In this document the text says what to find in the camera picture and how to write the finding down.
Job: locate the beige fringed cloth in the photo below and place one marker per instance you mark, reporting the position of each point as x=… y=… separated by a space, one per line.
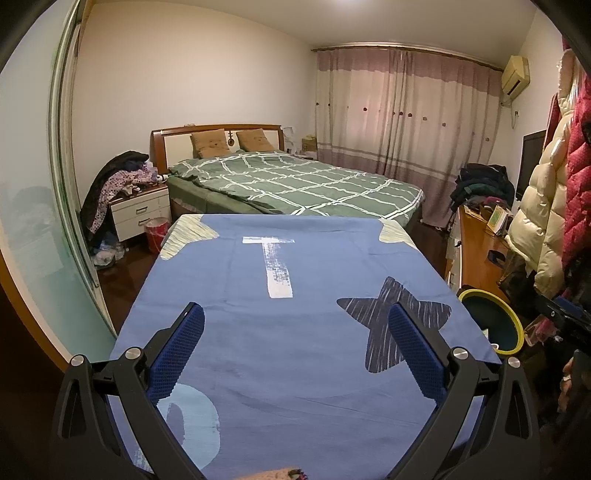
x=277 y=475

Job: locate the black television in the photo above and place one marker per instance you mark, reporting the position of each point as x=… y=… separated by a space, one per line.
x=531 y=161

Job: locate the pile of dark clothes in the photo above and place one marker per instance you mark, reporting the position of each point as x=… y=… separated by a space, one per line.
x=485 y=182

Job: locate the tissue box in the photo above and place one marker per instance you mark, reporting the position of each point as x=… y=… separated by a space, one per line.
x=309 y=144

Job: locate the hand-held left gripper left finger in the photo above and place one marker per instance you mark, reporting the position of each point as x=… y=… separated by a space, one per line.
x=178 y=355

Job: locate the person's right hand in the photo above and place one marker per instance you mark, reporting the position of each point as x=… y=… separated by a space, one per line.
x=567 y=387

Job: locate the red quilted jacket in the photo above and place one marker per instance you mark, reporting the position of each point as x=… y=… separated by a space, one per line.
x=579 y=184

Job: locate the brown patterned handbag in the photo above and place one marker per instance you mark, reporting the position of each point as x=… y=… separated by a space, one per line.
x=515 y=281

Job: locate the dark blue pouch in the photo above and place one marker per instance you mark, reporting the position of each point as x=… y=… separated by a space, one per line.
x=497 y=258

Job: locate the wooden bed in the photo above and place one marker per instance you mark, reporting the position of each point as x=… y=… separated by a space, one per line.
x=178 y=138

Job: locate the cream puffer jacket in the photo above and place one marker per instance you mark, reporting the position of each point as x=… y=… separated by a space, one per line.
x=540 y=207

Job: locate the wooden desk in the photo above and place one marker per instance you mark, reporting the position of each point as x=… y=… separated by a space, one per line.
x=471 y=244

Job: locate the beige air conditioner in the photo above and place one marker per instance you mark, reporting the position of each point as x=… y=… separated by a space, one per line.
x=515 y=76

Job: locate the pink striped curtain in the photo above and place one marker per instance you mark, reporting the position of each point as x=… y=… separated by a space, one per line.
x=406 y=115

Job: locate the blue printed tablecloth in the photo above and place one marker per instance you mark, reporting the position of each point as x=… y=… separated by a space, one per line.
x=300 y=332

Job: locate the frosted glass wardrobe door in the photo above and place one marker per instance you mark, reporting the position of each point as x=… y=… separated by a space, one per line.
x=37 y=207

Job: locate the white nightstand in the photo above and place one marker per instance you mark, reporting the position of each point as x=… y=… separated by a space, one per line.
x=138 y=212

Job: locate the red bucket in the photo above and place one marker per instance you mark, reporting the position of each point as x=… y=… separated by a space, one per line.
x=154 y=235

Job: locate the yellow rimmed blue bin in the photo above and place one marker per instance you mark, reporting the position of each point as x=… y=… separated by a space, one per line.
x=489 y=323

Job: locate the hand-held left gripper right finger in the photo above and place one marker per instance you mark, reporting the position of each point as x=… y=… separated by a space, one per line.
x=415 y=355

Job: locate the small green box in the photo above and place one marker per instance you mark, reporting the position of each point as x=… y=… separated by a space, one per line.
x=497 y=219

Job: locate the brown pillow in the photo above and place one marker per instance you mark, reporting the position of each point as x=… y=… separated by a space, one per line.
x=255 y=140
x=210 y=143

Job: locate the pink floral cloth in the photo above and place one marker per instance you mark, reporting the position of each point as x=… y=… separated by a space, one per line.
x=547 y=332

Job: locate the green plaid duvet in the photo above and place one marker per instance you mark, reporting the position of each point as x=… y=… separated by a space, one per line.
x=300 y=180

